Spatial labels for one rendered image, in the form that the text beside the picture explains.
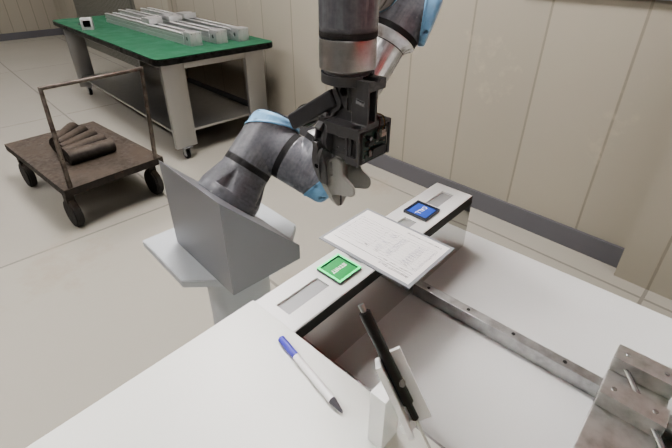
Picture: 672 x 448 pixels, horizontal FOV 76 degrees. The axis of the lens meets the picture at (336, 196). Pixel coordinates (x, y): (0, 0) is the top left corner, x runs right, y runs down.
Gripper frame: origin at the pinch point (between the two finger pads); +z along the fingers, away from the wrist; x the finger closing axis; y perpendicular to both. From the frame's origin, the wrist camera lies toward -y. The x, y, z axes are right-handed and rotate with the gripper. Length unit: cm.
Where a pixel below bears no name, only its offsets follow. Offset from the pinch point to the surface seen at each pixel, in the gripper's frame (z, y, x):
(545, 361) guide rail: 26.8, 32.9, 17.0
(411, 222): 15.1, 1.2, 21.7
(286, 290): 14.7, -2.1, -9.7
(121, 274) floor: 111, -156, 6
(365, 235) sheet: 14.4, -2.2, 10.9
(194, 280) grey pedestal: 28.8, -31.4, -11.6
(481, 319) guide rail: 25.7, 20.8, 17.4
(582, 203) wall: 83, 4, 188
